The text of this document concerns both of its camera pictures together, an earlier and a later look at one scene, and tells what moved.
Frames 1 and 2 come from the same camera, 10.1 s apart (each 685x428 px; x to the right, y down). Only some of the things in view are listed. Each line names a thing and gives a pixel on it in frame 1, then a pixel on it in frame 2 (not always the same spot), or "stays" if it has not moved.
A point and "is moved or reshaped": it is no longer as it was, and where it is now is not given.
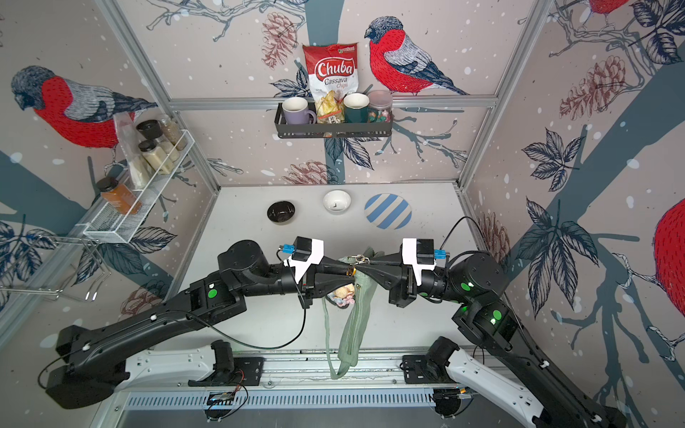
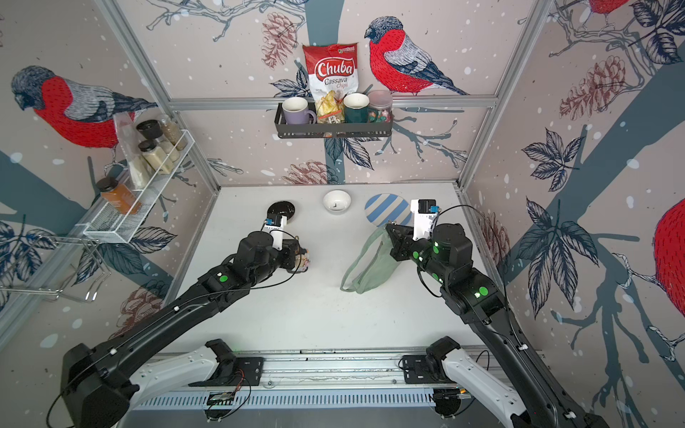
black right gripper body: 409,293 -> 421,251
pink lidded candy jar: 380,106 stays
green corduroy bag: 351,341 is moved or reshaped
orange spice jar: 120,195 stays
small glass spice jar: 173,133 stays
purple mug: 296,112 stays
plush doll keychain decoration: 343,295 is moved or reshaped
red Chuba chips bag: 333,74 stays
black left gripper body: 306,285 -> 283,258
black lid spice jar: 152,129 stays
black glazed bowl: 281,212 stays
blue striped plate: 388,211 stays
